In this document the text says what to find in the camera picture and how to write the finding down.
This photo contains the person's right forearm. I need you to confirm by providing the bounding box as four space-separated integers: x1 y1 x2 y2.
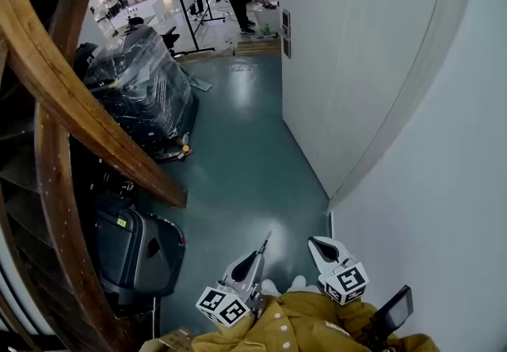
336 300 397 352

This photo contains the plastic-wrapped black machine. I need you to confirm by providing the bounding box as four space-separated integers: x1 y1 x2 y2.
74 24 200 163

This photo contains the wooden stair handrail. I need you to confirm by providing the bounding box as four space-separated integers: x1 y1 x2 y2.
0 0 189 209

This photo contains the white table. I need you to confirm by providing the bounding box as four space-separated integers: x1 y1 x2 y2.
114 0 185 26

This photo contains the black office chair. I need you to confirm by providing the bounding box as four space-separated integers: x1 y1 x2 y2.
159 25 180 56

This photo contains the cardboard box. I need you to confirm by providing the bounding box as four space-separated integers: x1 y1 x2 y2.
138 327 199 352

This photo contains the black device with screen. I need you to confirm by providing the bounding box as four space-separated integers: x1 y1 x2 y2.
370 285 414 342

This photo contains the metal floor grate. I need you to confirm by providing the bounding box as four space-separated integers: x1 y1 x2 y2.
185 73 213 93

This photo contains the person's yellow jacket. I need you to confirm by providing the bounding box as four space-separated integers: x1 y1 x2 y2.
191 290 439 352

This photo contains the person's white left shoe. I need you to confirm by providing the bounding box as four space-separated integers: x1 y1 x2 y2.
260 278 283 297

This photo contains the person's left forearm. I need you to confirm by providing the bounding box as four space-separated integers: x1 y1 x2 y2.
191 297 288 352

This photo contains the wooden stair stringer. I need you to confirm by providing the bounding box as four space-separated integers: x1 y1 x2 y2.
33 100 132 352

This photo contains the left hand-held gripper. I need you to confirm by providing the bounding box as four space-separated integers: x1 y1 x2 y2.
195 250 265 328

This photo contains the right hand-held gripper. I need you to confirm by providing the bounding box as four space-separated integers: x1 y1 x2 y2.
307 235 371 306

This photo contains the wooden pallet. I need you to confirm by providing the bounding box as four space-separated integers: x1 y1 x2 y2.
233 39 283 56

